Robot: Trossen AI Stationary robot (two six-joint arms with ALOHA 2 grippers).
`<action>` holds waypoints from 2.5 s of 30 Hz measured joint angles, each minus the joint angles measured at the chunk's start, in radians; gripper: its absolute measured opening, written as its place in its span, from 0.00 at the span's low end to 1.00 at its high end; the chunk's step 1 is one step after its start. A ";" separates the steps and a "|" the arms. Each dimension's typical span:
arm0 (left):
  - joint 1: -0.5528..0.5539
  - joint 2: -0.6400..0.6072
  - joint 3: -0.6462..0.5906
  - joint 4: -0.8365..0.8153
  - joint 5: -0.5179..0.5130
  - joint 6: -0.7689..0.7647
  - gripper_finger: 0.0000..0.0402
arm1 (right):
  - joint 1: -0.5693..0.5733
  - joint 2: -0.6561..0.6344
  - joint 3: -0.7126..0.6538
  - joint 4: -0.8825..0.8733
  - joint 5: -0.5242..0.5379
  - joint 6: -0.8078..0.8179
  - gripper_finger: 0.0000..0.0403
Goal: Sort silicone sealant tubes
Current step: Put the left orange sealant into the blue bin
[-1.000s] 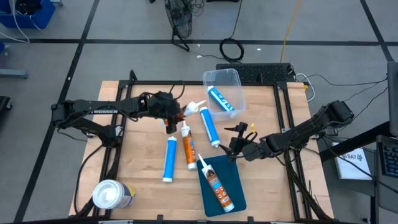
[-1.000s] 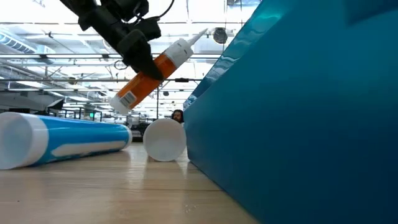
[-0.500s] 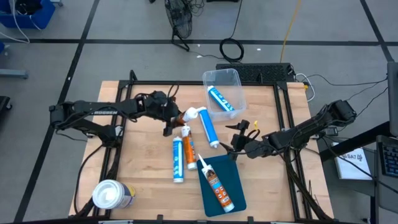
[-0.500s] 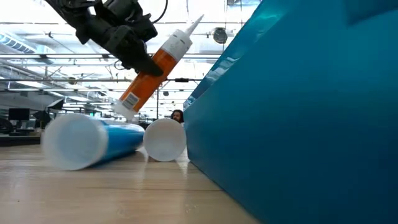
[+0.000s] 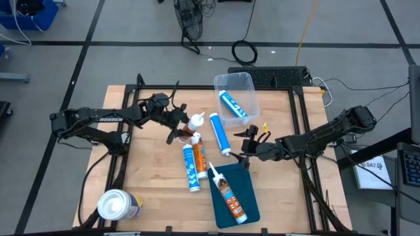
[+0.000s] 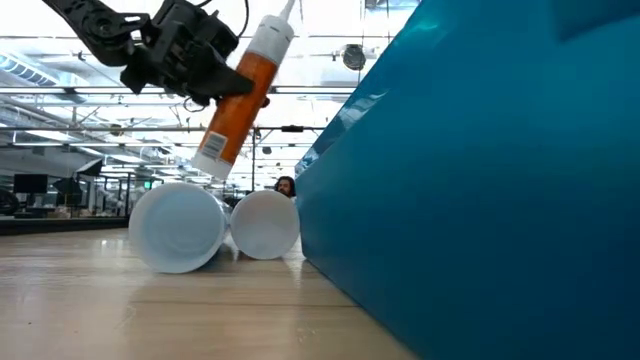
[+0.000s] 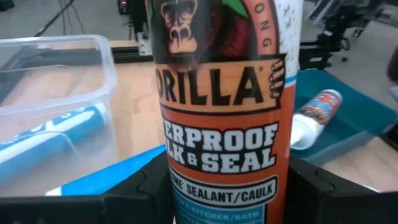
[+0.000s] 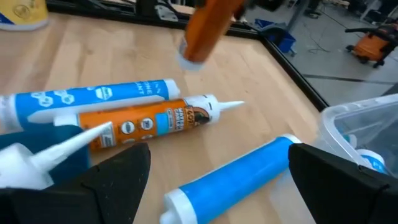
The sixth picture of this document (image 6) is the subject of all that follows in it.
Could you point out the orange silicone sealant tube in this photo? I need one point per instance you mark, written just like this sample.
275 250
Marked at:
240 110

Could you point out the blue silicone sealant tube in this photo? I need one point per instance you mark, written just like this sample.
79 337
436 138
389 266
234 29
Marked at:
265 225
175 227

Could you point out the teal plastic tray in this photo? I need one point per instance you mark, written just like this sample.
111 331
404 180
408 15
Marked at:
475 200

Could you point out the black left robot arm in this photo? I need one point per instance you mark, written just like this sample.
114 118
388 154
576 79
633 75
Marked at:
100 27

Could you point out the person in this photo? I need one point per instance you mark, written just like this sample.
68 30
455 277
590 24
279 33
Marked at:
285 186

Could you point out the round black ceiling fixture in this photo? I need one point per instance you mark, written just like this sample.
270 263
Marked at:
354 56

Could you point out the grey overhead metal bar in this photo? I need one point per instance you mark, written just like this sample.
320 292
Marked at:
50 90

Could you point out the black studio softbox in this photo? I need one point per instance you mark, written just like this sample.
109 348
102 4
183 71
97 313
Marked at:
91 167
67 190

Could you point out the thin overhead metal bar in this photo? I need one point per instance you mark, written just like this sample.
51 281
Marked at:
50 129

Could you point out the black background monitor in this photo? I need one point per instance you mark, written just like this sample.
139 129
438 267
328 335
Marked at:
30 184

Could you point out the black round object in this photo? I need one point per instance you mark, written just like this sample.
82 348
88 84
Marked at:
9 202

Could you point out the black background rig frame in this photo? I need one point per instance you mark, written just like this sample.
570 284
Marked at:
127 176

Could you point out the black table frame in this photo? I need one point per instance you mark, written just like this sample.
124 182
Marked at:
50 226

